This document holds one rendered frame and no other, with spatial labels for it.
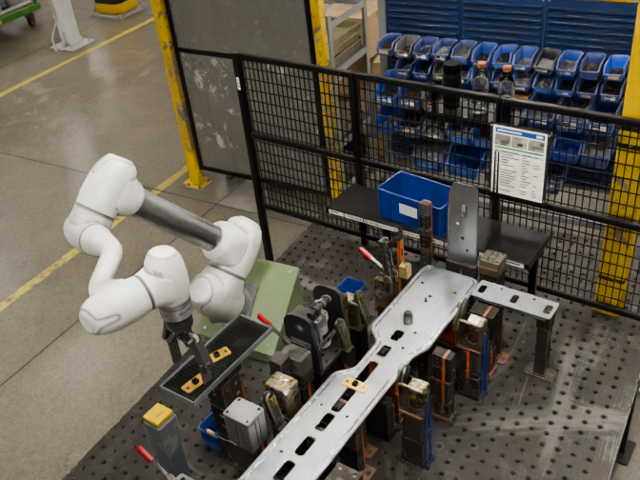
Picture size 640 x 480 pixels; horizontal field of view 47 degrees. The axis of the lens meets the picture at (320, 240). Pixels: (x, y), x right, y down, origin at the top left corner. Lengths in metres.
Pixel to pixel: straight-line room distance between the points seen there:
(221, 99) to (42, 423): 2.34
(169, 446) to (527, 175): 1.59
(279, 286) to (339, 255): 0.58
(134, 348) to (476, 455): 2.26
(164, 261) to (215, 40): 3.12
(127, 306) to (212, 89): 3.31
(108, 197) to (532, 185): 1.52
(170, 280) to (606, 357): 1.69
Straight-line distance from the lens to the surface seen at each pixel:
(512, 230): 2.97
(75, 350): 4.37
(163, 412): 2.18
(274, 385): 2.29
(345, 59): 4.88
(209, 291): 2.73
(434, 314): 2.60
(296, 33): 4.51
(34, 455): 3.90
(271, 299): 2.91
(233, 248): 2.74
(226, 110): 5.08
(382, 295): 2.71
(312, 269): 3.35
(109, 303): 1.90
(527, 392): 2.78
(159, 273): 1.92
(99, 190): 2.41
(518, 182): 2.90
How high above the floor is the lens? 2.69
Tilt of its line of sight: 34 degrees down
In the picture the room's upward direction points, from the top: 7 degrees counter-clockwise
